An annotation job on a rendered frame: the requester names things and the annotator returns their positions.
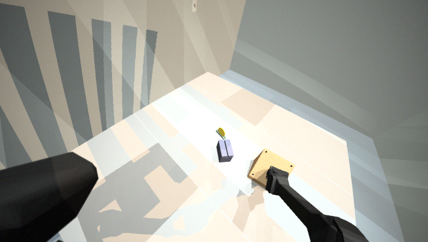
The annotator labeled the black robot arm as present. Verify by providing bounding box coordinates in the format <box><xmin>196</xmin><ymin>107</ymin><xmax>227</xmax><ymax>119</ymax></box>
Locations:
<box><xmin>265</xmin><ymin>166</ymin><xmax>369</xmax><ymax>242</ymax></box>

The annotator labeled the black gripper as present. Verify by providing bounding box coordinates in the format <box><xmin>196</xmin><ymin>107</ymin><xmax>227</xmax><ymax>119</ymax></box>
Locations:
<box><xmin>0</xmin><ymin>151</ymin><xmax>99</xmax><ymax>242</ymax></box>

